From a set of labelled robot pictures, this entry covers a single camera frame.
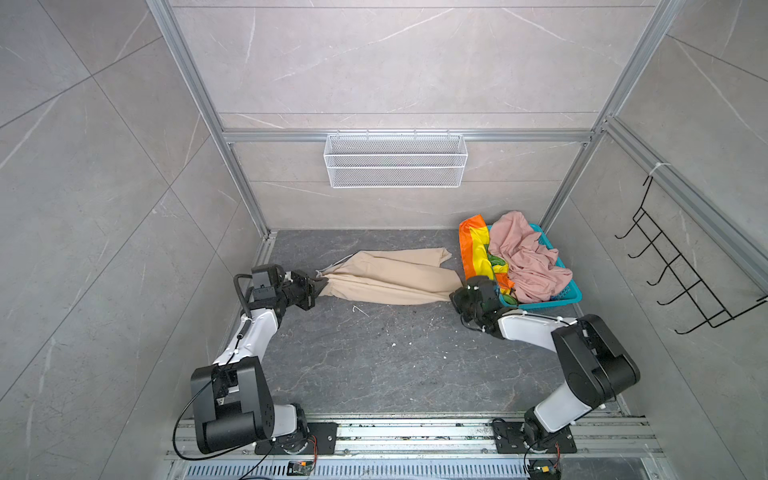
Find beige shorts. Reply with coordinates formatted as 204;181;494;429
317;247;462;306

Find teal plastic basket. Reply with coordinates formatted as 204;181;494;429
485;223;583;311

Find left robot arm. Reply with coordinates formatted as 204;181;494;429
184;264;327;459

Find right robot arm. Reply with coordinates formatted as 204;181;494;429
449;276;641;452

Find pink shorts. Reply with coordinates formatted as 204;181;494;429
487;210;574;304

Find rainbow striped shorts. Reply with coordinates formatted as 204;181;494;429
458;215;515;295

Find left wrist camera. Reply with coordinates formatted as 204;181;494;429
251;264;285;298

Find white wire wall basket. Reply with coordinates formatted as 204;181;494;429
323;133;469;189

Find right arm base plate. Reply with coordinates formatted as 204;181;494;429
490;418;577;454

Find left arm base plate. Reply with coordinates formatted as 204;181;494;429
254;422;339;455

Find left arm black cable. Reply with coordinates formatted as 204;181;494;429
172;272;259;462

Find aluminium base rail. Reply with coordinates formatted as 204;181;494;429
152;412;677;479

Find black wire hook rack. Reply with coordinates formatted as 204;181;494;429
614;175;767;336

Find aluminium frame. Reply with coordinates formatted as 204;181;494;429
150;1;767;448

